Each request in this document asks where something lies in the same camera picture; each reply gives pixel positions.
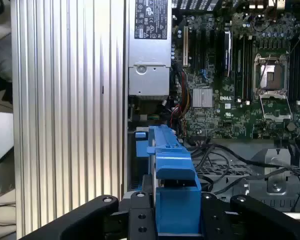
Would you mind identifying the silver power supply unit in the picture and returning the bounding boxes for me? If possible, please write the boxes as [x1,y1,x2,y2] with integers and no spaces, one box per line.
[128,0,171,97]

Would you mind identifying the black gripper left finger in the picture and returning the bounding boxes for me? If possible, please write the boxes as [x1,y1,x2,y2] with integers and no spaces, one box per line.
[19,191,156,240]

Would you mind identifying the CPU socket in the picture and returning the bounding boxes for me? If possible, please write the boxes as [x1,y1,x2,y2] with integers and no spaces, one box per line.
[253,53,290,95]

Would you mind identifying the white expansion slot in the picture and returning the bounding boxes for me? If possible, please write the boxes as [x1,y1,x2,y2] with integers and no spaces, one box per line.
[182,26,190,67]

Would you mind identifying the metal socket cover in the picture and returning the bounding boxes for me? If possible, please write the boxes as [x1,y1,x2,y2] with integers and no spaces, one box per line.
[259,93,293,122]

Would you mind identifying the black expansion slot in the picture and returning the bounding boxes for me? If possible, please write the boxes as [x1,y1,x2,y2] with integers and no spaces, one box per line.
[199,28,207,72]
[189,27,197,72]

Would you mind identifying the thick black cable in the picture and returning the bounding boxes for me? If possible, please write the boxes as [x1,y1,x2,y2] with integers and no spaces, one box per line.
[188,142,300,175]

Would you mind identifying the grey metal disk bay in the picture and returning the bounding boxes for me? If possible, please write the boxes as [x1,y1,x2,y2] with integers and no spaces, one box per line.
[127,126,156,193]

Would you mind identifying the multicoloured power wire bundle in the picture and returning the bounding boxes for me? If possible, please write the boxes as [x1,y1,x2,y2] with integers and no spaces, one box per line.
[173,62,192,118]

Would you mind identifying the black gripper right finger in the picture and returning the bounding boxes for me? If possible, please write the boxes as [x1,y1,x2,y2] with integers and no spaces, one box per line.
[201,192,300,240]

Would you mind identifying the thin metal locking lever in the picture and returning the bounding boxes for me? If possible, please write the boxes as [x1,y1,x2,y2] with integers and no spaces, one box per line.
[257,54,271,89]

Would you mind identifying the green yellow wire bundle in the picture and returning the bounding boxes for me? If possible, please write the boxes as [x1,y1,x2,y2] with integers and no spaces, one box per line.
[146,113,166,122]

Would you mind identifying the hard disk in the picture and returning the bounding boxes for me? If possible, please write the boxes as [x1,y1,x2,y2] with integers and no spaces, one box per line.
[146,125,202,237]

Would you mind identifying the thin black cable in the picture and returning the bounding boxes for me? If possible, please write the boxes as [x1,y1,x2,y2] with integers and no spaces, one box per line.
[202,167,300,212]

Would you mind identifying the green Dell motherboard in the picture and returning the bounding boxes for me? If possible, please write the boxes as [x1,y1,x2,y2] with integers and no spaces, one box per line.
[171,9,300,141]

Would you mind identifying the silver finned chipset heatsink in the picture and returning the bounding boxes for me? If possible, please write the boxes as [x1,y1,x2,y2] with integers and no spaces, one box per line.
[192,87,214,108]

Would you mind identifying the red black thin wires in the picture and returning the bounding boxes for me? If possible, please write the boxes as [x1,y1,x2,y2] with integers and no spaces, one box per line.
[170,104,189,137]

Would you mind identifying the white paper sheet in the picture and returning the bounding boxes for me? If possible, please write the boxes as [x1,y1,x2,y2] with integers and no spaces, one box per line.
[0,111,15,167]

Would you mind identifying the grey perforated drive cage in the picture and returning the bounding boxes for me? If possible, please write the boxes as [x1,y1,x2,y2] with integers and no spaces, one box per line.
[194,147,300,213]

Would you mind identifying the silver PC case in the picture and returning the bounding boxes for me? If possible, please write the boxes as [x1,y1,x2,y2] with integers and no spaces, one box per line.
[119,0,300,218]

